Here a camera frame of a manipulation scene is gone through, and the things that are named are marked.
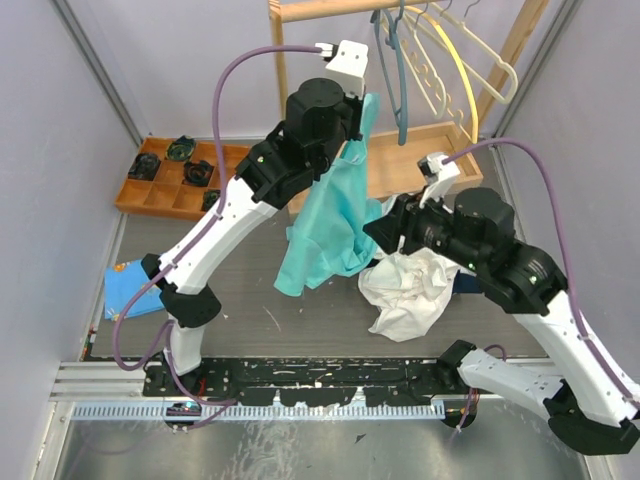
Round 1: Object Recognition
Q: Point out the rolled dark sock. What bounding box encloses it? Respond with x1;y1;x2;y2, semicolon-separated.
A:
201;189;220;212
128;152;160;181
183;160;215;187
165;135;197;162

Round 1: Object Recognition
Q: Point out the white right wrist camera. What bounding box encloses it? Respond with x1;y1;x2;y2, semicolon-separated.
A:
417;152;460;208

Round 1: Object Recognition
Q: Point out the rolled dark sock left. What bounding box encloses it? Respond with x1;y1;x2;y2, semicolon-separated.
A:
128;152;160;181

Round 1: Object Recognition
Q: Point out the rolled dark sock top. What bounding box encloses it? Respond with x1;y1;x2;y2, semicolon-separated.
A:
165;135;197;162

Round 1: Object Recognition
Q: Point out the white perforated plastic basket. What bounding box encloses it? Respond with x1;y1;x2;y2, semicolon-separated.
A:
459;267;486;278

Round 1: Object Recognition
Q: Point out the rolled dark sock middle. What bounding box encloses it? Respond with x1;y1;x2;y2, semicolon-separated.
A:
183;160;215;187

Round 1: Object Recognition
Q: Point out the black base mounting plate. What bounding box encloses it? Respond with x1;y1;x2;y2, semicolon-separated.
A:
142;355;466;407

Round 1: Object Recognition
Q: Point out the rolled dark sock bottom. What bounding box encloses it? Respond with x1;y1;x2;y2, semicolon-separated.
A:
201;189;220;212

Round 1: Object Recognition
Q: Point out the wooden compartment tray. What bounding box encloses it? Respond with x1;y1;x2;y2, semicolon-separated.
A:
115;137;221;221

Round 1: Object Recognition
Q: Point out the white t shirt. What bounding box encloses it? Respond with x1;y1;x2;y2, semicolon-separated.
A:
358;248;460;343

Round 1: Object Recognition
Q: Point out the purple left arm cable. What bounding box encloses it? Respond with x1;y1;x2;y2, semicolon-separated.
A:
112;44;336;431

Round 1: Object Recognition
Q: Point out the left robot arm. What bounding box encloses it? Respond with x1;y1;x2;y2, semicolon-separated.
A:
142;77;366;396

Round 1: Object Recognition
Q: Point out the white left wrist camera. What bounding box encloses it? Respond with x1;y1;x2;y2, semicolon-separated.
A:
315;40;369;100

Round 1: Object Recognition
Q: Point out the white slotted cable duct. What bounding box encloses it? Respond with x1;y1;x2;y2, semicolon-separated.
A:
71;400;446;423

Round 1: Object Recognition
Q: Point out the grey blue plastic hanger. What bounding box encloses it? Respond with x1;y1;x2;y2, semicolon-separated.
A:
370;1;409;146

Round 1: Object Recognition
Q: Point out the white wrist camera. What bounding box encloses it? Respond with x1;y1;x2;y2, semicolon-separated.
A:
417;152;460;208
315;40;369;100

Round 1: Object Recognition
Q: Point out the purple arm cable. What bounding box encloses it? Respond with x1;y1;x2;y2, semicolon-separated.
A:
447;138;640;451
112;44;336;431

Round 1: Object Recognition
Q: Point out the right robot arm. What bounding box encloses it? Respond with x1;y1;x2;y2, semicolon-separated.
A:
363;187;639;456

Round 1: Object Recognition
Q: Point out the teal t shirt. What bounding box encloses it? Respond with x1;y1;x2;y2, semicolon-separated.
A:
274;93;382;297

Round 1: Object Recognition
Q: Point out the cream plastic hanger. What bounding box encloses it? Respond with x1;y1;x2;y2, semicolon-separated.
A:
439;2;519;105

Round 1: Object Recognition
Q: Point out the blue folded cloth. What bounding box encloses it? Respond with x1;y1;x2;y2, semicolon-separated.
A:
104;260;163;321

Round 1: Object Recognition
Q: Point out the navy t shirt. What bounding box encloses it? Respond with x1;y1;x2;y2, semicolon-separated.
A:
452;271;482;294

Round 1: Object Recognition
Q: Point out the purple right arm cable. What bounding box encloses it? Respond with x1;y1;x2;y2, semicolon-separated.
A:
447;138;640;451

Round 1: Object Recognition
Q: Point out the wooden clothes rack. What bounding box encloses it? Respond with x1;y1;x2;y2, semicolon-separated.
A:
268;0;547;199

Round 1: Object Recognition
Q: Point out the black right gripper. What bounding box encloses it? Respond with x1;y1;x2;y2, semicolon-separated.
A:
362;183;484;272

